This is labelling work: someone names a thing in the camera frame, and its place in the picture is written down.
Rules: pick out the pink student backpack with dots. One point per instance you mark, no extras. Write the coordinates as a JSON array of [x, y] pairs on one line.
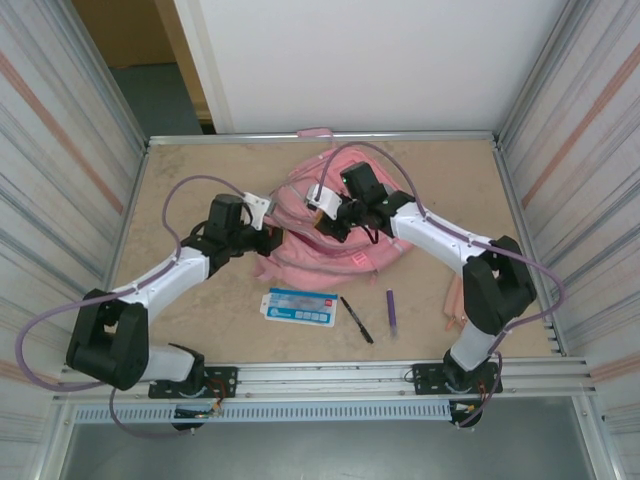
[[320, 265]]

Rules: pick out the blue white stationery pack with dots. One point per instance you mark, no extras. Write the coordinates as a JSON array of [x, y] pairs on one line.
[[300, 307]]

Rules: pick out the purple pen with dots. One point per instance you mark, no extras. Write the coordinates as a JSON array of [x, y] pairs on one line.
[[391, 307]]

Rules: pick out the black pen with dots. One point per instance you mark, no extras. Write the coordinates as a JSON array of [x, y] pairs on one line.
[[356, 320]]

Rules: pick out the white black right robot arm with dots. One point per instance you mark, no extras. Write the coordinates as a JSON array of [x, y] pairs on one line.
[[435, 235]]

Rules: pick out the brown wooden door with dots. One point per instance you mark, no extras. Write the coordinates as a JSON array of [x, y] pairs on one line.
[[130, 30]]

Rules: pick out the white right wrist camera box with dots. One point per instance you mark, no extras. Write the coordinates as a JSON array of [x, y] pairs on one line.
[[325, 200]]

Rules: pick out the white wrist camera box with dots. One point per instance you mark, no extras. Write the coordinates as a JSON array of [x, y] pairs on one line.
[[257, 210], [325, 200]]

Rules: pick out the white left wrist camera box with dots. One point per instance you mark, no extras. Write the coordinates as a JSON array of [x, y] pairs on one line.
[[257, 210]]

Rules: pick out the aluminium table edge rail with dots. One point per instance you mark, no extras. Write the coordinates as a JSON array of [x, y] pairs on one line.
[[225, 137]]

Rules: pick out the aluminium side rail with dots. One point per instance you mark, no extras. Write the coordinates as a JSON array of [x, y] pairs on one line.
[[512, 200], [140, 170]]

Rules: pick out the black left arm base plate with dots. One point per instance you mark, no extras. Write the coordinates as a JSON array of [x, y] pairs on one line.
[[225, 380]]

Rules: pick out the wide aluminium mounting rail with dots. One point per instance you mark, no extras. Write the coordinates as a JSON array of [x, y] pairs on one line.
[[325, 377]]

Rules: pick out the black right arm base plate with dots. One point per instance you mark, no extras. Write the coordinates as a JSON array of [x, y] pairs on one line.
[[425, 380]]

